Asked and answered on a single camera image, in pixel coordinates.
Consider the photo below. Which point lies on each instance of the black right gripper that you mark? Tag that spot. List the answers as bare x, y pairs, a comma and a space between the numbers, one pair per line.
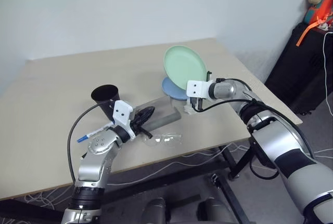
196, 104

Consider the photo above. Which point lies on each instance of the black metal table frame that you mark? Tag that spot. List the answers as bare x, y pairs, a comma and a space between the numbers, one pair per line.
230, 168

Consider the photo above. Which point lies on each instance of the colourful stuffed toy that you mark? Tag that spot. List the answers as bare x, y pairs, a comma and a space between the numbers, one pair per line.
325, 5

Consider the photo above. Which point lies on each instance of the black cup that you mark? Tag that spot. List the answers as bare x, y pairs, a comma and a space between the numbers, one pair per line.
104, 96

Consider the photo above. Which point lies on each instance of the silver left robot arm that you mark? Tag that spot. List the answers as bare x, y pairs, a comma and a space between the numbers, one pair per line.
91, 166

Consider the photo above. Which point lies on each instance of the white marker with blue cap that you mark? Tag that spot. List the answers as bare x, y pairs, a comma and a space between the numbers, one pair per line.
96, 131

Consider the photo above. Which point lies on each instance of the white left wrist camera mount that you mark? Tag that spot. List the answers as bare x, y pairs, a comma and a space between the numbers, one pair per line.
121, 111

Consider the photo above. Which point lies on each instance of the clear safety glasses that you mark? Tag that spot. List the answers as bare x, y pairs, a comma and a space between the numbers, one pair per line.
166, 138

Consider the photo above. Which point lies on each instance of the grey translucent glasses case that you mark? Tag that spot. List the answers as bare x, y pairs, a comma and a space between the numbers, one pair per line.
166, 120

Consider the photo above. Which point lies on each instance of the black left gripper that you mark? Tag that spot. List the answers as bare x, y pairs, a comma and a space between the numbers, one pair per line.
136, 124

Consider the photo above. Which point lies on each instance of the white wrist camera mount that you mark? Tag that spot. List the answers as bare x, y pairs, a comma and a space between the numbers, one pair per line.
121, 111
197, 89

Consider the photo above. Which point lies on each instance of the black hard case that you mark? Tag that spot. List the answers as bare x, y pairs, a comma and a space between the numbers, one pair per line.
299, 73

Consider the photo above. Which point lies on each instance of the dark grey rounded shape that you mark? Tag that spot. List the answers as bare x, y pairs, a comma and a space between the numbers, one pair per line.
216, 211
156, 211

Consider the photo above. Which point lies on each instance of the light green plate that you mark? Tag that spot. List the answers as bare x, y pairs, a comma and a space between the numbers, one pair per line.
182, 65

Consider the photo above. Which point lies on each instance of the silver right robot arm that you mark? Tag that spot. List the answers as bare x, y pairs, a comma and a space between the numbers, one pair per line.
273, 141

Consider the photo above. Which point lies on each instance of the light blue plate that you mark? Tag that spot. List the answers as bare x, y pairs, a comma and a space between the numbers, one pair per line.
170, 90

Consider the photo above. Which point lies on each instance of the small white plastic part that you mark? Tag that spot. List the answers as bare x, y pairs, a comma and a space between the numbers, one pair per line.
190, 110

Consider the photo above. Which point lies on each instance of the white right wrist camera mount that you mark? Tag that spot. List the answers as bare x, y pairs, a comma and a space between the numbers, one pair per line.
197, 89

